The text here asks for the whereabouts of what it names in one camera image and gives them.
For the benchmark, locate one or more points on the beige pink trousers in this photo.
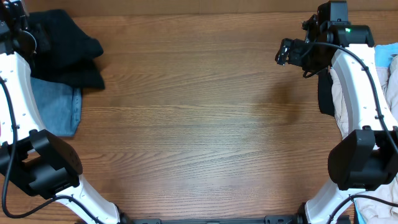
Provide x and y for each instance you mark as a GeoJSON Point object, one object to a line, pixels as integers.
{"type": "Point", "coordinates": [369, 211]}

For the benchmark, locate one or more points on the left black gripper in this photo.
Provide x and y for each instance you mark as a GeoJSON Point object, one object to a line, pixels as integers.
{"type": "Point", "coordinates": [33, 54]}

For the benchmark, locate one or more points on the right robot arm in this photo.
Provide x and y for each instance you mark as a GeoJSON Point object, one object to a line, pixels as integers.
{"type": "Point", "coordinates": [367, 158]}

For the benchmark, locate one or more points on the black garment under pile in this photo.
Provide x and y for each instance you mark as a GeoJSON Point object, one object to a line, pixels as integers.
{"type": "Point", "coordinates": [325, 99]}

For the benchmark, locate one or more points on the light blue garment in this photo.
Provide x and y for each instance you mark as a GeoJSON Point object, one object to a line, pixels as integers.
{"type": "Point", "coordinates": [384, 54]}

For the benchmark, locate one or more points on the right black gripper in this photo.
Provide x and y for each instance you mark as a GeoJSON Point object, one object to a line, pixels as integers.
{"type": "Point", "coordinates": [296, 47]}

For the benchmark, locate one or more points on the black shorts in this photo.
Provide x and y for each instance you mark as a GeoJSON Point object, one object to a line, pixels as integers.
{"type": "Point", "coordinates": [65, 54]}

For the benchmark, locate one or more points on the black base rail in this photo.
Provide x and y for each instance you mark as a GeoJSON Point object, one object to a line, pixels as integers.
{"type": "Point", "coordinates": [214, 221]}

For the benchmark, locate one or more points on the folded blue denim jeans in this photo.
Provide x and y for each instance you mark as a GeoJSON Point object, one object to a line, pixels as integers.
{"type": "Point", "coordinates": [59, 106]}

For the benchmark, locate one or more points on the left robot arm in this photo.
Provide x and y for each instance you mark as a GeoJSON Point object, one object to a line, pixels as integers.
{"type": "Point", "coordinates": [32, 158]}

